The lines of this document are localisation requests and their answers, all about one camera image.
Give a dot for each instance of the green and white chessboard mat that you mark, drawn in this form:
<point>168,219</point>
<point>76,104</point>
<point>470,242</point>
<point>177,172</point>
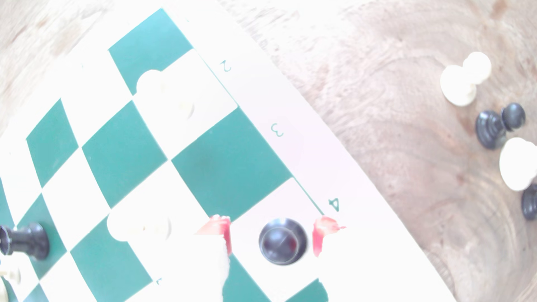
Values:
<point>226,163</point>

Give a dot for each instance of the black chess pawn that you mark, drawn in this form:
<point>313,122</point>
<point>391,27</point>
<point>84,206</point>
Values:
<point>488,126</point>
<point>283,242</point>

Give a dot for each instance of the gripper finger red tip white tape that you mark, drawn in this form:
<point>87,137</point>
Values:
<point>218,230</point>
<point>322,230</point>

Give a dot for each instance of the white chess pawn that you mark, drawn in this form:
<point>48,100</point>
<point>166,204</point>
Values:
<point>457,86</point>

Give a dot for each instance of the white chess piece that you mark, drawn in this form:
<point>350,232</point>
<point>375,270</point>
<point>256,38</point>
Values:
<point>10,274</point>
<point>518,165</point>
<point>134,226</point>
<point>163,94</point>

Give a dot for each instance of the black chess piece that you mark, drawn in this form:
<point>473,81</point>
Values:
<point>29,240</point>
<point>530,202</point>

